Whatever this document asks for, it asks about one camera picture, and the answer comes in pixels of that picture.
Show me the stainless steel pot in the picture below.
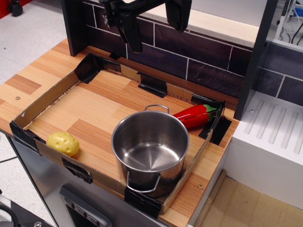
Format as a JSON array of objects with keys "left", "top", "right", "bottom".
[{"left": 111, "top": 104, "right": 190, "bottom": 198}]

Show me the yellow toy potato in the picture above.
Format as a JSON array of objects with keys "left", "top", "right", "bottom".
[{"left": 46, "top": 131, "right": 80, "bottom": 157}]

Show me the cardboard fence with black tape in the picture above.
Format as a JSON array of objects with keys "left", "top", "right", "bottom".
[{"left": 8, "top": 52, "right": 237, "bottom": 226}]

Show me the white ribbed sink drainer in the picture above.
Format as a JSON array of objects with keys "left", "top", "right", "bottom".
[{"left": 224, "top": 92, "right": 303, "bottom": 209}]

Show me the dark grey upright post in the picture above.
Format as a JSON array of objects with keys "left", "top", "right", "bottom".
[
  {"left": 61, "top": 0, "right": 89, "bottom": 57},
  {"left": 234, "top": 0, "right": 282, "bottom": 120}
]

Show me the red toy chili pepper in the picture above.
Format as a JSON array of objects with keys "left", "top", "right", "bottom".
[{"left": 173, "top": 104, "right": 218, "bottom": 128}]

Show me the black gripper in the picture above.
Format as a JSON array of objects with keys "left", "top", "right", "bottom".
[{"left": 99, "top": 0, "right": 143, "bottom": 53}]

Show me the black caster wheel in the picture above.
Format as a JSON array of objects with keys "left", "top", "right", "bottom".
[{"left": 8, "top": 0, "right": 23, "bottom": 17}]

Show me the grey oven control panel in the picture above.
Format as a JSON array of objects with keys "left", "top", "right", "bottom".
[{"left": 59, "top": 186, "right": 113, "bottom": 227}]

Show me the black cable bundle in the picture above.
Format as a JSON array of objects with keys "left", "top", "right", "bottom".
[{"left": 0, "top": 203, "right": 19, "bottom": 227}]

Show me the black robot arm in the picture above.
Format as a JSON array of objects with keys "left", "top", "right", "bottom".
[{"left": 100, "top": 0, "right": 192, "bottom": 53}]

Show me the dark grey left upright post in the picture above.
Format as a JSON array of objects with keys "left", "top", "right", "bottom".
[{"left": 61, "top": 0, "right": 89, "bottom": 57}]

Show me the dark grey right upright post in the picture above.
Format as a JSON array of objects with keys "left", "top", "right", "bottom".
[{"left": 234, "top": 0, "right": 282, "bottom": 120}]

